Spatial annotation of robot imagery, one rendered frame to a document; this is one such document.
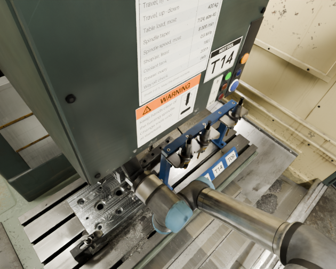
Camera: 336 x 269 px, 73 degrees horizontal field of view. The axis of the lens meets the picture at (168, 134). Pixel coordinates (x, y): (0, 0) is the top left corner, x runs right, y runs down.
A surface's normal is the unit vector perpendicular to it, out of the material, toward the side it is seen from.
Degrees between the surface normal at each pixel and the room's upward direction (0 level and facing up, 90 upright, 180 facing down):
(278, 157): 24
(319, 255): 43
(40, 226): 0
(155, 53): 90
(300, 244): 61
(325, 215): 0
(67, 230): 0
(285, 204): 17
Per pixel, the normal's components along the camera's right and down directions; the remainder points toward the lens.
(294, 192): -0.13, -0.77
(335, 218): 0.07, -0.62
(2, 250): 0.37, -0.77
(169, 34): 0.68, 0.61
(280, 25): -0.73, 0.50
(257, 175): -0.23, -0.36
